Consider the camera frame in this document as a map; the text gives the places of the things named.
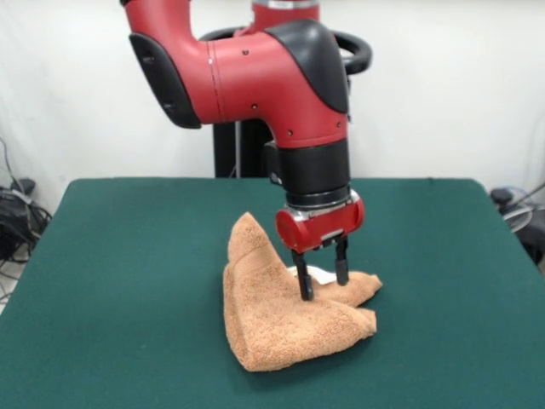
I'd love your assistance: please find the black cable bundle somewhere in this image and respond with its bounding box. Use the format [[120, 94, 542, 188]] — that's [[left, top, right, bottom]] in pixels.
[[0, 135, 53, 303]]

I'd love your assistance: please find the dark green table cloth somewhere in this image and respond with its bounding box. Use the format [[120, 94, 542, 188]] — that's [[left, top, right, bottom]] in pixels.
[[0, 177, 545, 409]]

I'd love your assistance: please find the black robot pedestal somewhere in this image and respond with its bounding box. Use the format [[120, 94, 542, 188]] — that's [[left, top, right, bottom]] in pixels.
[[199, 28, 374, 179]]

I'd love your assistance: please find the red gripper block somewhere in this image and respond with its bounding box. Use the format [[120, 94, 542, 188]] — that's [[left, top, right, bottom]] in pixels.
[[275, 198, 366, 302]]

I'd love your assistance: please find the orange-brown terry towel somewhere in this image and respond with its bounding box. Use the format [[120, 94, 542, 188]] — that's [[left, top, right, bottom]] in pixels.
[[222, 212, 383, 373]]

